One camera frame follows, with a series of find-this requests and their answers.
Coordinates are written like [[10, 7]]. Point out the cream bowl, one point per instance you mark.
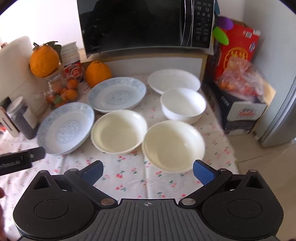
[[173, 143], [118, 132]]

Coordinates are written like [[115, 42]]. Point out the clear jar of dark grains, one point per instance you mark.
[[22, 120]]

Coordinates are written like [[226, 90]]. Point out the wooden microwave stand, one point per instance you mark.
[[150, 64]]

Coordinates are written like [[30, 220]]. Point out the red cardboard box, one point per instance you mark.
[[240, 41]]

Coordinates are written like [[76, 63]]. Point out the red printed paper cup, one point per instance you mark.
[[75, 71]]

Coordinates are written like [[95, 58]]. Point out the white plate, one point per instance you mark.
[[173, 78]]

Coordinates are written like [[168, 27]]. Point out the grey refrigerator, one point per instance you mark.
[[282, 120]]

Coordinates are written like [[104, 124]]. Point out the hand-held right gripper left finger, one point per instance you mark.
[[93, 173]]

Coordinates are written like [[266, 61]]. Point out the plastic bag of snacks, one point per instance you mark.
[[242, 81]]

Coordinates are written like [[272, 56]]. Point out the cream air fryer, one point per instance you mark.
[[16, 69]]

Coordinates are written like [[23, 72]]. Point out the large orange with leaves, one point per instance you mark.
[[44, 61]]

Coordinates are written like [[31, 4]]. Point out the glass jar of small oranges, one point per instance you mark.
[[62, 90]]

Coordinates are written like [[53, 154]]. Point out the person's left hand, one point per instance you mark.
[[1, 192]]

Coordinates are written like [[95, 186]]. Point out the blue patterned plate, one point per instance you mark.
[[64, 129], [115, 95]]

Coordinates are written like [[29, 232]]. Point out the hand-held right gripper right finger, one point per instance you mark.
[[203, 173]]

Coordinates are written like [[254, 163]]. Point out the black microwave oven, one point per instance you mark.
[[138, 23]]

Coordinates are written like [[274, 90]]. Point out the white bowl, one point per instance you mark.
[[182, 104]]

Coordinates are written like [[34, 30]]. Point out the green toy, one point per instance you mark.
[[220, 36]]

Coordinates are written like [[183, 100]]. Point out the cherry print tablecloth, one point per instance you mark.
[[129, 172]]

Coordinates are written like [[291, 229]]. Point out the stack of white cups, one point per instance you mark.
[[70, 52]]

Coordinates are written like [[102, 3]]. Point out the dark blue cardboard box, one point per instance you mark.
[[240, 115]]

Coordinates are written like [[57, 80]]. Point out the purple toy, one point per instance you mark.
[[224, 22]]

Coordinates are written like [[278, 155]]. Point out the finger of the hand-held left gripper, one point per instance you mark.
[[35, 153]]

